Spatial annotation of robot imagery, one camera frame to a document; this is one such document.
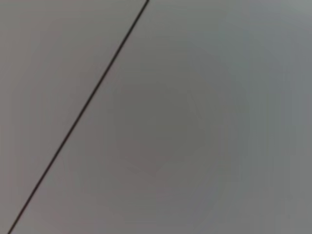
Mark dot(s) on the thin dark wall seam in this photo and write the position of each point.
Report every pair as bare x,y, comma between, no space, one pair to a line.
78,119

